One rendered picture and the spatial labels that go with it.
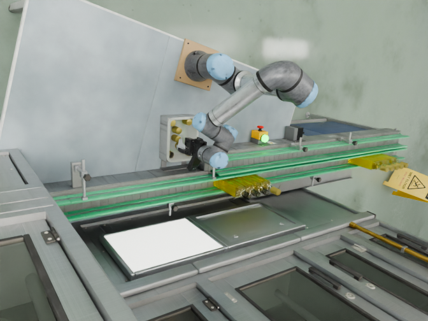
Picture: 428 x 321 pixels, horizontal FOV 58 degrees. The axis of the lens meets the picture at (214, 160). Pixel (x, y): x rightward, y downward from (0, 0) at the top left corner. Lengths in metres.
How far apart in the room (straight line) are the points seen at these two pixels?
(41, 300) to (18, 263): 0.15
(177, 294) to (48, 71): 1.01
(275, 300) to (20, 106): 1.23
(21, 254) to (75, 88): 0.95
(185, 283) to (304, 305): 0.43
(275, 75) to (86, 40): 0.80
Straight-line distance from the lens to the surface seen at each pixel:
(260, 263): 1.65
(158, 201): 1.82
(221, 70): 1.79
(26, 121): 1.75
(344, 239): 1.98
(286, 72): 1.48
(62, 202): 1.66
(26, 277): 0.89
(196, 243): 1.66
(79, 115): 1.79
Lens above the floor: 2.44
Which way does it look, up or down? 51 degrees down
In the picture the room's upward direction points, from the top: 115 degrees clockwise
